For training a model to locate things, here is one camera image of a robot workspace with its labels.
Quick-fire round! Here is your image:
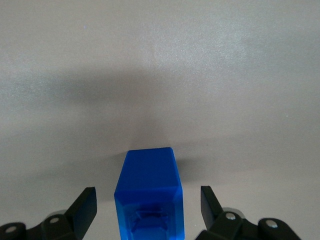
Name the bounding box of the blue plastic peg part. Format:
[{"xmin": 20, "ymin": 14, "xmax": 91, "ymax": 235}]
[{"xmin": 113, "ymin": 146, "xmax": 186, "ymax": 240}]

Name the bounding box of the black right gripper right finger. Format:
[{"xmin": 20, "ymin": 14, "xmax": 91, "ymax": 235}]
[{"xmin": 196, "ymin": 185, "xmax": 301, "ymax": 240}]

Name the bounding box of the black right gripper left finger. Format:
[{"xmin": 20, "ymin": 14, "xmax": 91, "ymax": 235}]
[{"xmin": 0, "ymin": 186, "xmax": 98, "ymax": 240}]

